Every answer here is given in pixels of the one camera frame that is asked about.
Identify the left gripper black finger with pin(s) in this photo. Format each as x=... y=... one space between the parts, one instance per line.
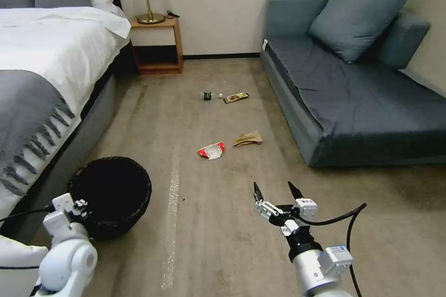
x=80 y=203

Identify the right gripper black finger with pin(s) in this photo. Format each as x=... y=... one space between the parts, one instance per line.
x=266 y=209
x=296 y=194

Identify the black woven trash bin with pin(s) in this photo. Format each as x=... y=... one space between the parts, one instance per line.
x=115 y=199

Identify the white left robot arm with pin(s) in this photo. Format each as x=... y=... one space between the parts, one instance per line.
x=66 y=265

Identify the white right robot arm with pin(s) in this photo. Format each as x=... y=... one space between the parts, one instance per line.
x=313 y=276

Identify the crumpled brown paper bag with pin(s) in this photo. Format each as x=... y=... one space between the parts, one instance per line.
x=249 y=138

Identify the red white crushed carton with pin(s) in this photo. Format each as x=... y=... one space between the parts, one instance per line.
x=212 y=152

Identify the grey upholstered bed base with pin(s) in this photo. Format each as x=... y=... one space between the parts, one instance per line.
x=97 y=109

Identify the blue grey sofa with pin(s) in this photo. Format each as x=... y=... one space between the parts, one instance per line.
x=348 y=102

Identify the grey fringed blanket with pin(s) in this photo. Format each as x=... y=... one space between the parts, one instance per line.
x=24 y=109

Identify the brown snack wrapper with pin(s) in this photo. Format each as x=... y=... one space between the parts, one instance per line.
x=235 y=97

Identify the green plastic bottle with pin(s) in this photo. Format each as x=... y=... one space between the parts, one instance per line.
x=208 y=96

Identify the black baseboard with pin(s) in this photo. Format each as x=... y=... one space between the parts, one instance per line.
x=223 y=56

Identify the white duvet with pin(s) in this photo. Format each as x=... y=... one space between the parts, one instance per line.
x=52 y=43

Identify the square blue grey cushion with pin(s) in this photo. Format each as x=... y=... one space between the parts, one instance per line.
x=355 y=18

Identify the wooden nightstand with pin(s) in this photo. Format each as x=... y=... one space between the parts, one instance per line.
x=176 y=43

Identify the blue grey bolster cushion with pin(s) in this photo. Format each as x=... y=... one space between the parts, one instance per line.
x=404 y=39

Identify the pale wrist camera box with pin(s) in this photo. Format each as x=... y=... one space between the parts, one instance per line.
x=306 y=208

